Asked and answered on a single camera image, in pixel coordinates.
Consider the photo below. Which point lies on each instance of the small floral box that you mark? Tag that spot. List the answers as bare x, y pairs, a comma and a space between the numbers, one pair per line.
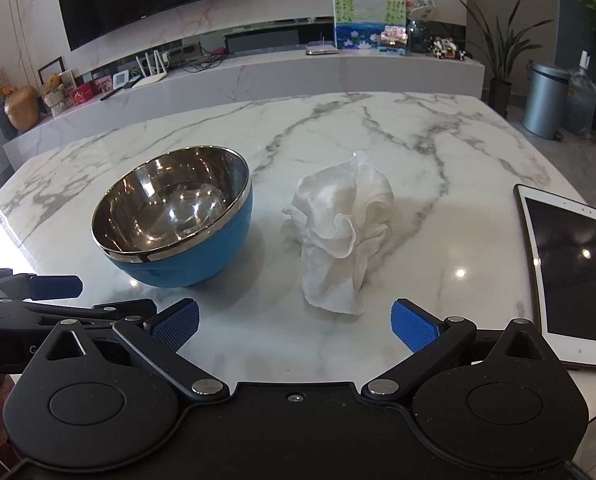
394, 40

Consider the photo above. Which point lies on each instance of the round paper fan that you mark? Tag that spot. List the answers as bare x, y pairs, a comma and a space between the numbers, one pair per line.
420, 5

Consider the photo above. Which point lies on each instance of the white smartphone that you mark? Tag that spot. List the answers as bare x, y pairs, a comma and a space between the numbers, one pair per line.
573, 270

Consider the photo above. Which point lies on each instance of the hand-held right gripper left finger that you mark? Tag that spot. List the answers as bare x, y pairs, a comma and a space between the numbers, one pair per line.
178, 329

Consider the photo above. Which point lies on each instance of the white router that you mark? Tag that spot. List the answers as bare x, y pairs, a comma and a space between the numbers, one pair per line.
148, 77

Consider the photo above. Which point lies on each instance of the white picture frame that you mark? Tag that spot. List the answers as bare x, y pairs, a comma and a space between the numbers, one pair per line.
68, 79

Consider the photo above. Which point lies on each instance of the marble media console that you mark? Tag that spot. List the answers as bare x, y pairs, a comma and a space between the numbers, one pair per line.
278, 75

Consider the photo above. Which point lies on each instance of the pink box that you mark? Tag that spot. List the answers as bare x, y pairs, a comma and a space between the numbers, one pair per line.
103, 85

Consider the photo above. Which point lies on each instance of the teddy bear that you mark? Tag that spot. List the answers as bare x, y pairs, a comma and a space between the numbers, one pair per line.
55, 92

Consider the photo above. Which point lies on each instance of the grey trash can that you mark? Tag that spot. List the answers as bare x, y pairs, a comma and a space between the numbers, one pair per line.
545, 100

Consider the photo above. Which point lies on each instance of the white set-top box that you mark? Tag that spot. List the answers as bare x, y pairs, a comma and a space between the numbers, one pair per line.
322, 50

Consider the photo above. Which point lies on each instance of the glass jar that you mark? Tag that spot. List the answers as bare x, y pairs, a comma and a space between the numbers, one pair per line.
417, 37

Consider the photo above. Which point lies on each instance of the white cloth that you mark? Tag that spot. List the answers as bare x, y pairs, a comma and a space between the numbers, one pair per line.
338, 210

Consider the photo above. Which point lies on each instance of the golden vase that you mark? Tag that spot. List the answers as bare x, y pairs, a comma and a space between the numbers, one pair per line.
22, 107

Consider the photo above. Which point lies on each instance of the potted long-leaf plant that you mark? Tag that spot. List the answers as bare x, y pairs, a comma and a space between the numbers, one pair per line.
500, 95

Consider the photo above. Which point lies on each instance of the black pen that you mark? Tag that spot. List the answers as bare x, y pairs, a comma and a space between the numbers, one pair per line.
111, 94

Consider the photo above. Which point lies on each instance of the panda figurines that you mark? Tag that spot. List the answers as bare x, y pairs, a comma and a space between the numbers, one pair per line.
445, 49

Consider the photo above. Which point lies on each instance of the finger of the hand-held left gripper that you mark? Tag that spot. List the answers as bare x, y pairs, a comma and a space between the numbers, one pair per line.
123, 308
53, 287

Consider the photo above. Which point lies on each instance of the blue steel bowl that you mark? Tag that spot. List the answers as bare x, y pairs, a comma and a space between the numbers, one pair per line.
178, 265

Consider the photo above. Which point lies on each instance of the white digital clock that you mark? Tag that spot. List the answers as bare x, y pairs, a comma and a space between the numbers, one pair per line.
121, 81

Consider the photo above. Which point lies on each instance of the black picture frame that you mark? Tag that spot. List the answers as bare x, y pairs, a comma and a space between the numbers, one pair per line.
50, 67

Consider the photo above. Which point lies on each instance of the red box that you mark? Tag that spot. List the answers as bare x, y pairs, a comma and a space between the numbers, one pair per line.
83, 96

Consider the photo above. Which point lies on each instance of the lotus painting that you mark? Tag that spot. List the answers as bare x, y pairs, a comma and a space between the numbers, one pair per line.
358, 20

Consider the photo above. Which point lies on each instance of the dark vase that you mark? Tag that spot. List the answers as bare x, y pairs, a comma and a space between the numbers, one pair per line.
5, 122

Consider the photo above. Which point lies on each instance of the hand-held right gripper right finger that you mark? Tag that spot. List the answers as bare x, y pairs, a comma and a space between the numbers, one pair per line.
412, 330

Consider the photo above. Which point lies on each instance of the black speaker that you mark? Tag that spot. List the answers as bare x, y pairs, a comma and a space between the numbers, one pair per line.
260, 41

